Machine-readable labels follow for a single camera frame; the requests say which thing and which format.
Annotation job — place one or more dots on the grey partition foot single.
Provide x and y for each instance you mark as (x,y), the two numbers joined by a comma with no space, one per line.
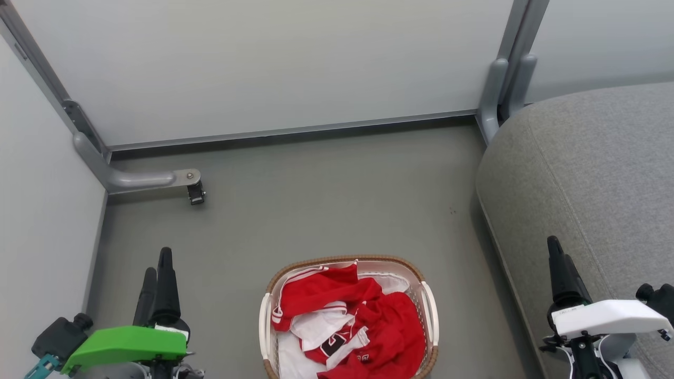
(137,179)

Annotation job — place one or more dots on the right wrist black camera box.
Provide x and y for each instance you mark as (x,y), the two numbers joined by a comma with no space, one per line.
(658,301)

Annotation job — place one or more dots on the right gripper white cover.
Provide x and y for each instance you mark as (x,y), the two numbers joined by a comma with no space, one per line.
(611,316)

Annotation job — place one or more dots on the grey partition foot pair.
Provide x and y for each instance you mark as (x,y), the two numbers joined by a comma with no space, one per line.
(495,95)

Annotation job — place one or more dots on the white liner cloth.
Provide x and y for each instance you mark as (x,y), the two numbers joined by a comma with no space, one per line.
(288,358)

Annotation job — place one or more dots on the white laundry basket brown rim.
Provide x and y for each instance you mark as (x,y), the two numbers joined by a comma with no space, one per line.
(429,310)

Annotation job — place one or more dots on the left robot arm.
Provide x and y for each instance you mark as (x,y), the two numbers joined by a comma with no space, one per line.
(152,370)

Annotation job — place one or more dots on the grey partition post with hinge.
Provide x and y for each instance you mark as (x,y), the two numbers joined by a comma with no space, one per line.
(47,79)

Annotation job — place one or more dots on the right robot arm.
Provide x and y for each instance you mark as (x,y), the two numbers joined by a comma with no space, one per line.
(595,358)

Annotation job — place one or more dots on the red and white jersey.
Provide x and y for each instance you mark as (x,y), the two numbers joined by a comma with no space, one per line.
(389,326)

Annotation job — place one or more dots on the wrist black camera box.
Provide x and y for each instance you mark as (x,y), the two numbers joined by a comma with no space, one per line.
(658,301)
(59,337)

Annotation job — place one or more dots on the black caster wheel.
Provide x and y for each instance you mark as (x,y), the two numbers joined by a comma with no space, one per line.
(196,193)

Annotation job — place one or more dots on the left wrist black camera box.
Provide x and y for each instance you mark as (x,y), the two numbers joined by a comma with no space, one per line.
(59,337)

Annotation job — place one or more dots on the grey fabric sofa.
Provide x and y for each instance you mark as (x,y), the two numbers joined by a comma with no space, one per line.
(584,173)

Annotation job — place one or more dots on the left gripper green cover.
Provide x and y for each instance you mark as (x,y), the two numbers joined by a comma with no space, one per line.
(126,342)

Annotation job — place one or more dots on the grey partition bottom rail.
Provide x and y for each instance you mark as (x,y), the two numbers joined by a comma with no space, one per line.
(295,131)

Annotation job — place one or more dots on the grey partition post plain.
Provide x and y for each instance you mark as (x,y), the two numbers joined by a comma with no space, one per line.
(518,31)

